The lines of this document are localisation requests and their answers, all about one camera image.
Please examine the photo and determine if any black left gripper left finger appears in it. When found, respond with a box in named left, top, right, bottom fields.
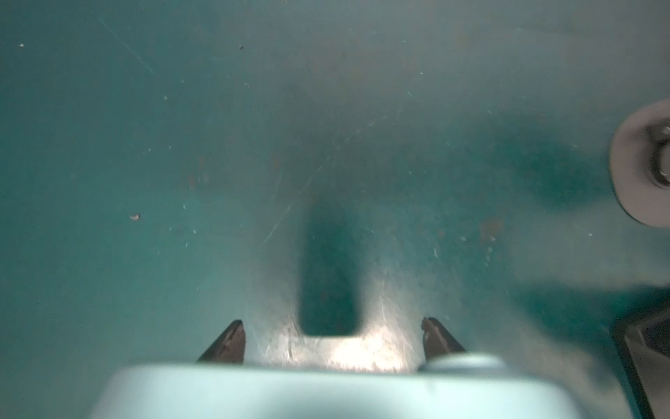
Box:
left=198, top=319, right=246, bottom=364

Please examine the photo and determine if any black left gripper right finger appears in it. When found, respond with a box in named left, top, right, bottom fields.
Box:
left=420, top=317, right=466, bottom=362

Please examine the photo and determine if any black phone light blue edge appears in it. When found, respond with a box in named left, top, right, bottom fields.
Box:
left=92, top=354, right=582, bottom=418

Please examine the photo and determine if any grey round stand left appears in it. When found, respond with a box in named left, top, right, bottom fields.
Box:
left=609, top=100, right=669, bottom=228

